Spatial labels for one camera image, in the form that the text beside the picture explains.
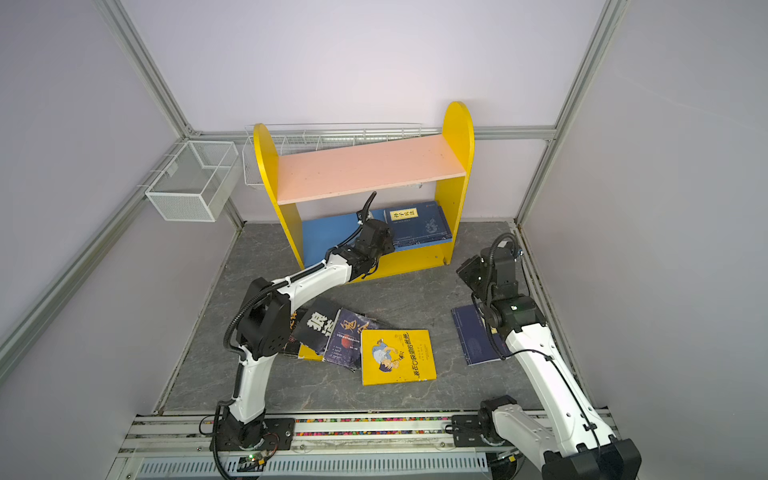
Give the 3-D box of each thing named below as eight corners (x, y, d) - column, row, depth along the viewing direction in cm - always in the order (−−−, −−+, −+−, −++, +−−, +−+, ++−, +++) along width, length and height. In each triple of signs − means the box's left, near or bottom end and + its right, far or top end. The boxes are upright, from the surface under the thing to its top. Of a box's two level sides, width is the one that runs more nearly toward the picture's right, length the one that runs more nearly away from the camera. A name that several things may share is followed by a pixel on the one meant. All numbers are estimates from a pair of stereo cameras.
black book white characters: (296, 358, 88) (287, 347, 82) (305, 313, 98) (298, 300, 91) (335, 358, 88) (330, 347, 82) (341, 312, 98) (336, 299, 91)
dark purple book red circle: (324, 364, 86) (318, 353, 80) (345, 320, 95) (341, 306, 88) (357, 376, 84) (354, 365, 77) (375, 329, 93) (373, 316, 86)
